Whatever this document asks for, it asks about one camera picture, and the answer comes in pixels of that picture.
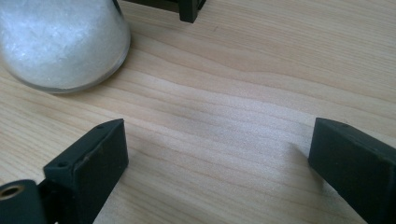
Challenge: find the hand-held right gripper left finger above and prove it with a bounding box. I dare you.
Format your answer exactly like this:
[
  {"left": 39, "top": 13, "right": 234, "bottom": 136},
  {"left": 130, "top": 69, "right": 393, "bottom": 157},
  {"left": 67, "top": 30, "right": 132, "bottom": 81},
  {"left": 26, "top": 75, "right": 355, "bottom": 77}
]
[{"left": 38, "top": 118, "right": 130, "bottom": 224}]

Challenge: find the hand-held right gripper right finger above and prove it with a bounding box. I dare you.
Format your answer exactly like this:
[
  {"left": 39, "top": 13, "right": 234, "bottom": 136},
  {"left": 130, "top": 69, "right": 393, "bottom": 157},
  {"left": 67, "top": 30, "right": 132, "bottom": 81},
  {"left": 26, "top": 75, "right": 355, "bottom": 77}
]
[{"left": 307, "top": 117, "right": 396, "bottom": 224}]

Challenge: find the black two-tier metal rack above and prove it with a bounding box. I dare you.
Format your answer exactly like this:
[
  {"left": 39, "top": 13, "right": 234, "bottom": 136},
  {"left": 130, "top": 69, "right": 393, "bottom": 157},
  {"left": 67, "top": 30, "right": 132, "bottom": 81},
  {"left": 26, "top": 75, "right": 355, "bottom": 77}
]
[{"left": 120, "top": 0, "right": 208, "bottom": 24}]

